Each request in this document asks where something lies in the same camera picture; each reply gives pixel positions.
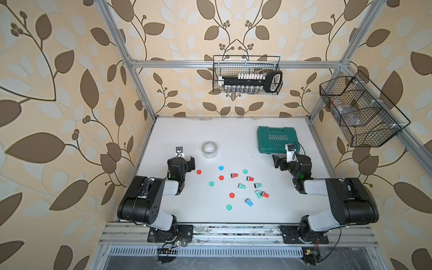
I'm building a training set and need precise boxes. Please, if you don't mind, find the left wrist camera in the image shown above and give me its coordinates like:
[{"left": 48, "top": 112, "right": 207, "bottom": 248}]
[{"left": 175, "top": 146, "right": 185, "bottom": 158}]

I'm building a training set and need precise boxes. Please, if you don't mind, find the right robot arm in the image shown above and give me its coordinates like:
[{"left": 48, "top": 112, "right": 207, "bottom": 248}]
[{"left": 272, "top": 155, "right": 379, "bottom": 236}]

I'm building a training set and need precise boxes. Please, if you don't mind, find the black white tool in basket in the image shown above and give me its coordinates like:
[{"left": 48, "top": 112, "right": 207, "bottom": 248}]
[{"left": 216, "top": 70, "right": 283, "bottom": 95}]

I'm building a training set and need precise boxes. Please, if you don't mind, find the plastic bag in basket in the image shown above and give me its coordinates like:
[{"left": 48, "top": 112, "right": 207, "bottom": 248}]
[{"left": 330, "top": 99, "right": 364, "bottom": 127}]

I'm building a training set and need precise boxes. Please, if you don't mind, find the wire basket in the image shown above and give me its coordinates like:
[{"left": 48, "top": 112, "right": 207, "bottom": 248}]
[
  {"left": 319, "top": 70, "right": 411, "bottom": 147},
  {"left": 212, "top": 55, "right": 283, "bottom": 95}
]

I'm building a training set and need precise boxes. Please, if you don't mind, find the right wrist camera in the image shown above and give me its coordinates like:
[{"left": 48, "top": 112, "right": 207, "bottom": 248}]
[{"left": 285, "top": 144, "right": 297, "bottom": 163}]

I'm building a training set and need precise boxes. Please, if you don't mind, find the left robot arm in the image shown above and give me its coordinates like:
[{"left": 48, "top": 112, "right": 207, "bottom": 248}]
[{"left": 117, "top": 155, "right": 195, "bottom": 232}]

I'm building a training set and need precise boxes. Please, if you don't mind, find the green tool case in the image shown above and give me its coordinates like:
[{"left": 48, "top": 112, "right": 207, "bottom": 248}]
[{"left": 256, "top": 126, "right": 300, "bottom": 154}]

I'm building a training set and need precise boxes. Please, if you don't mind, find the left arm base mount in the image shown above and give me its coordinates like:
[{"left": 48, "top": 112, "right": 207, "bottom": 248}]
[{"left": 147, "top": 223, "right": 194, "bottom": 244}]

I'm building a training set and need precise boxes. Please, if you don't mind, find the back wire basket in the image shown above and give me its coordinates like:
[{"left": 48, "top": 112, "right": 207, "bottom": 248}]
[{"left": 212, "top": 55, "right": 283, "bottom": 95}]

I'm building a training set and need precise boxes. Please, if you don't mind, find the blue stamp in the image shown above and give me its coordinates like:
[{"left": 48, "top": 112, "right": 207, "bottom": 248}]
[{"left": 245, "top": 198, "right": 253, "bottom": 207}]

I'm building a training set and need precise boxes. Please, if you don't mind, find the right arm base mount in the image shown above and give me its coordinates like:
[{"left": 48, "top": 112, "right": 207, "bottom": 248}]
[{"left": 279, "top": 223, "right": 329, "bottom": 244}]

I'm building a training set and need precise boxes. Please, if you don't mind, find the clear tape roll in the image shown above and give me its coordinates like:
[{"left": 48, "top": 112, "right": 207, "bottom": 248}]
[{"left": 201, "top": 141, "right": 218, "bottom": 159}]

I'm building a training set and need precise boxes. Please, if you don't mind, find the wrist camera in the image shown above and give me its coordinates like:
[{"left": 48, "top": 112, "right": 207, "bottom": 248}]
[
  {"left": 175, "top": 146, "right": 185, "bottom": 158},
  {"left": 285, "top": 144, "right": 297, "bottom": 163}
]

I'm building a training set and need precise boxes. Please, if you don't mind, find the right wire basket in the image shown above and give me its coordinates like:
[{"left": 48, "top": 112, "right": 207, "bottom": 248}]
[{"left": 319, "top": 70, "right": 411, "bottom": 147}]

